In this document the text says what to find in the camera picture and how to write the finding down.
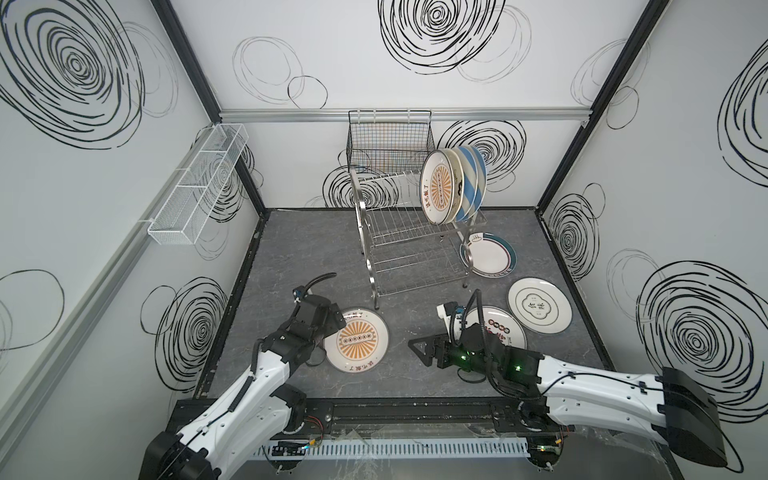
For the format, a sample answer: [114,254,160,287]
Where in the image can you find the dark wire mesh basket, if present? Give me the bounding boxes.
[346,109,436,175]

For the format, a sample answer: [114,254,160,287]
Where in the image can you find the orange sunburst plate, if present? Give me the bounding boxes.
[324,307,390,374]
[420,149,456,225]

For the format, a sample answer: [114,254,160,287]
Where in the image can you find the cream floral plate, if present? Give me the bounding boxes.
[445,149,465,222]

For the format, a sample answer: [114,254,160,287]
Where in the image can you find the steel two-tier dish rack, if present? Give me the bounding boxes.
[348,167,486,309]

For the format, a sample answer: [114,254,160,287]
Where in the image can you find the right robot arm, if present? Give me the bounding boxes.
[408,290,745,474]

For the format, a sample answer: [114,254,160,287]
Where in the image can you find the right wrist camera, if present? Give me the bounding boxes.
[436,302,465,330]

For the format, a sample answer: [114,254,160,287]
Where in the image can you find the white plate red characters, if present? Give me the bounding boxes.
[453,306,527,349]

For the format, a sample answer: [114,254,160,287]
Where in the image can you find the white plate green emblem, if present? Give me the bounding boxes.
[507,277,573,334]

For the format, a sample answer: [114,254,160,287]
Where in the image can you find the white slotted cable duct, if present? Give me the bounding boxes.
[251,438,530,461]

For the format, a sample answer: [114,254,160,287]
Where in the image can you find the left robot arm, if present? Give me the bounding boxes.
[139,272,346,479]

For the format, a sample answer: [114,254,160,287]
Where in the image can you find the green rimmed white plate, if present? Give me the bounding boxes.
[460,232,517,279]

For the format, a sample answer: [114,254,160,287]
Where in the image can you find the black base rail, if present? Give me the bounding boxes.
[167,395,577,436]

